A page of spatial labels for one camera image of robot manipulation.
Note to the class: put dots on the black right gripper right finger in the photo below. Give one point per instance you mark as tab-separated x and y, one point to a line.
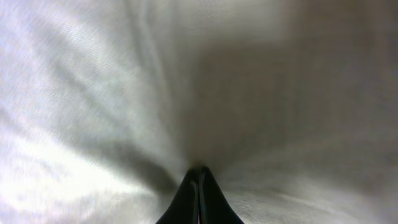
214	208

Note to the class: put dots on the light khaki shorts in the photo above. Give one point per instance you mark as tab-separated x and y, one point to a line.
106	104

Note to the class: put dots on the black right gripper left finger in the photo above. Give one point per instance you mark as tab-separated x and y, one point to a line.
184	206

